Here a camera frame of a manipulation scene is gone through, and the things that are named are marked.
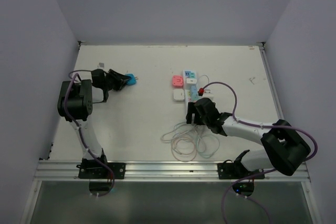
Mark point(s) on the pink plug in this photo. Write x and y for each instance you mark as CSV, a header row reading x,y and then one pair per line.
x,y
177,81

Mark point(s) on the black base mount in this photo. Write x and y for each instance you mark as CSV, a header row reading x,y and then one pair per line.
x,y
90,169
229,169

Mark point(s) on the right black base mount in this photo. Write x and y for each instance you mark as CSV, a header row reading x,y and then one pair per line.
x,y
229,169

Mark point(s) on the teal cube charger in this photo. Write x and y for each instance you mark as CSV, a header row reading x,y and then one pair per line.
x,y
194,97

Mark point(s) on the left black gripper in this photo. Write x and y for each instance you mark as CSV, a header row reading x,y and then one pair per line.
x,y
119,79

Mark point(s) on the white cube charger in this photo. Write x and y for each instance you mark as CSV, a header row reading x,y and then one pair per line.
x,y
191,81

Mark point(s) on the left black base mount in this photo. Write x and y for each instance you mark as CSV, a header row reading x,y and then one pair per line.
x,y
90,169

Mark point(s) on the aluminium front rail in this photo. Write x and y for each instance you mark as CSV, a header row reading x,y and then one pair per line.
x,y
54,170

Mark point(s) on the blue plug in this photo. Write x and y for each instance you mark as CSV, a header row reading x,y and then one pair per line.
x,y
132,80

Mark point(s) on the aluminium right side rail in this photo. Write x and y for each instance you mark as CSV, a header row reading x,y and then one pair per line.
x,y
306,184

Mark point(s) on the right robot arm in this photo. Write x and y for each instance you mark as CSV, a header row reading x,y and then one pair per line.
x,y
283,149

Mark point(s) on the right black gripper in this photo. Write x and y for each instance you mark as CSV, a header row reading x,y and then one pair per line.
x,y
192,109

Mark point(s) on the white plug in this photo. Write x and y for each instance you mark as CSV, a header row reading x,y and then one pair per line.
x,y
178,95

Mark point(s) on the aluminium rail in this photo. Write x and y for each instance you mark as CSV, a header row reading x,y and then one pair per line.
x,y
306,184
54,170

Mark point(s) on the blue cube charger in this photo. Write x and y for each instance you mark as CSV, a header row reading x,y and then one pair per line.
x,y
193,89

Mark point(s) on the white power strip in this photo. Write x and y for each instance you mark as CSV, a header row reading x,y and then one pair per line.
x,y
190,86

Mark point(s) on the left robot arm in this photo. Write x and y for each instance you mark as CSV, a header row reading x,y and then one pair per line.
x,y
75,104

